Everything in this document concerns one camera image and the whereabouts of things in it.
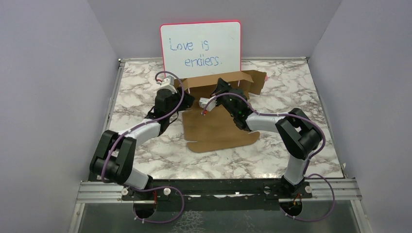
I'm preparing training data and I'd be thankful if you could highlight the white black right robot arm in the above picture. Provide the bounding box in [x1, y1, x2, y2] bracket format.
[208, 78, 326, 198]

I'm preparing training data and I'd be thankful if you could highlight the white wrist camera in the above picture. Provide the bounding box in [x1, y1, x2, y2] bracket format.
[198, 98, 217, 112]
[159, 76, 177, 94]

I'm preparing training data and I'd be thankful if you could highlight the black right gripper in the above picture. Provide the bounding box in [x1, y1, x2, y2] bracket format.
[209, 78, 237, 118]

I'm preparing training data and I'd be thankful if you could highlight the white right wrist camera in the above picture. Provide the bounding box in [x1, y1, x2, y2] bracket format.
[198, 98, 217, 112]

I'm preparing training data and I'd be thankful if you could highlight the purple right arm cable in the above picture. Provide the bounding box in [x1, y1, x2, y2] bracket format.
[201, 92, 336, 223]

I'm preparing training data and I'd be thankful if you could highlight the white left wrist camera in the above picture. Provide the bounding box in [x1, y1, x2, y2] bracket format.
[159, 76, 177, 94]

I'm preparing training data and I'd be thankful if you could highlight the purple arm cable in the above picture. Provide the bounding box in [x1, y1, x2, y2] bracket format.
[201, 92, 336, 223]
[100, 71, 186, 224]

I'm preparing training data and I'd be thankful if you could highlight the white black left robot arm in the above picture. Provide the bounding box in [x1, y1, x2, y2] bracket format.
[89, 89, 195, 200]

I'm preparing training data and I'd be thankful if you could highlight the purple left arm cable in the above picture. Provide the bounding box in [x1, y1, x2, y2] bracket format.
[100, 71, 186, 224]

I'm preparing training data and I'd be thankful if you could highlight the brown cardboard box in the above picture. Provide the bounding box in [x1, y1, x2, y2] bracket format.
[182, 70, 267, 152]

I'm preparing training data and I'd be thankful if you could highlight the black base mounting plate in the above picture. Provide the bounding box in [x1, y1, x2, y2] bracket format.
[88, 177, 313, 213]

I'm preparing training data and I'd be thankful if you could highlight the pink framed whiteboard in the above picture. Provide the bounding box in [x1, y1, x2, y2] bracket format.
[159, 20, 242, 79]

